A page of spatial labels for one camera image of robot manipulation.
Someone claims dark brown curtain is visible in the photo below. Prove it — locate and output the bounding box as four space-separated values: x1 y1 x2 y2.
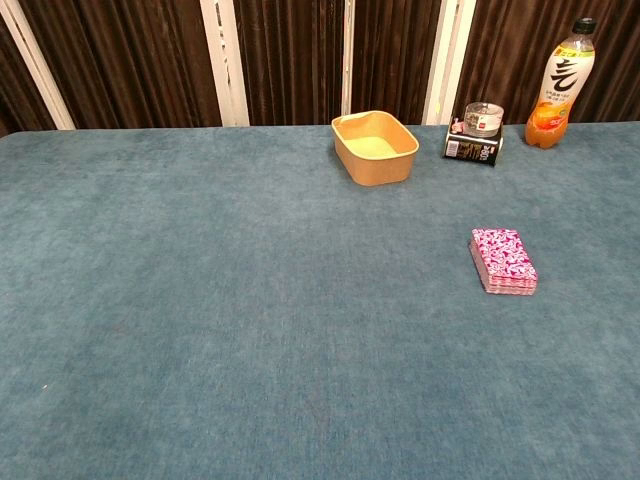
0 0 640 136

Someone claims orange drink bottle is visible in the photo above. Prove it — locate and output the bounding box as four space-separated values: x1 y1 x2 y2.
523 17 597 151

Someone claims blue table cloth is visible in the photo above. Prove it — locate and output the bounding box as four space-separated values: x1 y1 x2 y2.
0 122 640 480

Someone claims thin white frame post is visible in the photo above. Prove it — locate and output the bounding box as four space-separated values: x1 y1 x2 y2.
341 0 357 117

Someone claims black printed box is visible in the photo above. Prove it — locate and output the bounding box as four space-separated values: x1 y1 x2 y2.
442 117 503 168

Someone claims pink patterned packet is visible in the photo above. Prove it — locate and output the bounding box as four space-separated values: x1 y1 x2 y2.
468 228 539 297

